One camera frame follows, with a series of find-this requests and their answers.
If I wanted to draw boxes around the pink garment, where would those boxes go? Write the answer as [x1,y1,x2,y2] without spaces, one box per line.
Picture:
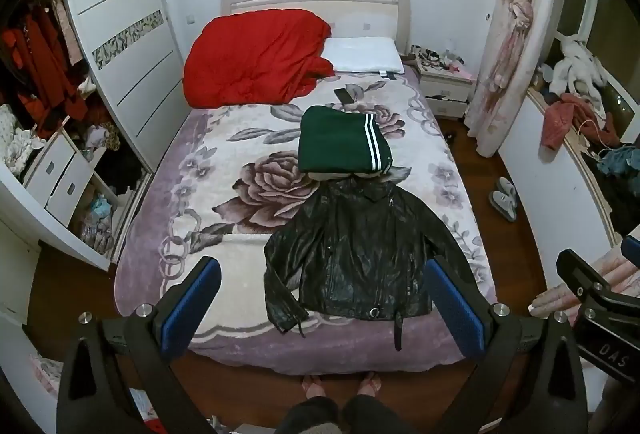
[540,94,608,152]

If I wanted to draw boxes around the teal garment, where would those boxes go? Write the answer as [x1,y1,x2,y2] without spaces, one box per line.
[597,146,638,177]

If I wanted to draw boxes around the cream folded garment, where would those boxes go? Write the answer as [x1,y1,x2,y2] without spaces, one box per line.
[306,165,412,185]

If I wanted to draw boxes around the black leather jacket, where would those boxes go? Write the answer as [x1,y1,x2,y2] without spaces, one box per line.
[263,176,483,351]

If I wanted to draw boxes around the floral purple bed blanket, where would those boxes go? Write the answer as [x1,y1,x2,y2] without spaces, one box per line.
[114,66,498,375]

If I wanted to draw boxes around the grey slipper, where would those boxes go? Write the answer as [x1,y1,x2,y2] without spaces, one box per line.
[489,191,516,222]
[495,177,518,209]

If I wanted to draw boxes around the red duvet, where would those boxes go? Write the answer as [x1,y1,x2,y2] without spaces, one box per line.
[183,10,335,109]

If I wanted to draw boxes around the person's pink slipper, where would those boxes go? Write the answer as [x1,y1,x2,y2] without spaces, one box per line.
[300,374,326,400]
[357,371,383,397]

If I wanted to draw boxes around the white plush toy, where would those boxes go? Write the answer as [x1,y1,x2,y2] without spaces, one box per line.
[550,36,608,107]

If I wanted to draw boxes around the person's legs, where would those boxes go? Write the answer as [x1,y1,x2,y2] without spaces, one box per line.
[287,394,436,434]

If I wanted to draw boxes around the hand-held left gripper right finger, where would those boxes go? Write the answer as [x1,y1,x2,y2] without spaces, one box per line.
[425,256,588,434]

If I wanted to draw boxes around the white nightstand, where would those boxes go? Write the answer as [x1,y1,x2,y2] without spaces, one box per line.
[410,44,476,119]

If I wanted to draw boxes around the red hanging clothes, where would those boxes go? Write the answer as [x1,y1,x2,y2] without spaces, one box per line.
[0,4,88,139]

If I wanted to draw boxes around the beige bed headboard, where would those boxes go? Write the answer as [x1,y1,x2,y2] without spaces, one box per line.
[221,0,412,59]

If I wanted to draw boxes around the white wardrobe drawer unit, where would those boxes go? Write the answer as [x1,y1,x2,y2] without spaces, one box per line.
[22,129,96,227]

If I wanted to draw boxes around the pink folded cloth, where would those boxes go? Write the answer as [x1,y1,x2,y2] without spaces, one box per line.
[530,241,640,317]

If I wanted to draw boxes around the pile of dark clothes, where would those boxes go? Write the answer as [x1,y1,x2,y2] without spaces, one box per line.
[582,154,640,235]

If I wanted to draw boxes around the pink floral curtain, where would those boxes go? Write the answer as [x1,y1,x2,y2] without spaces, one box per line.
[467,0,551,159]

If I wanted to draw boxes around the white pillow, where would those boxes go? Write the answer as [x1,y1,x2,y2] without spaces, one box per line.
[322,36,406,75]

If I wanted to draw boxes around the nightstand clutter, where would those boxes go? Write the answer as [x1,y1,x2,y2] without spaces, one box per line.
[410,44,473,75]

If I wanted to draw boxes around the green striped folded garment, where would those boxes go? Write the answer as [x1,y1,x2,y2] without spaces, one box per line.
[298,106,393,175]

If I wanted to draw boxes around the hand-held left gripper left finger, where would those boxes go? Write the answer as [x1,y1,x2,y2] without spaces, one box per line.
[56,256,223,434]

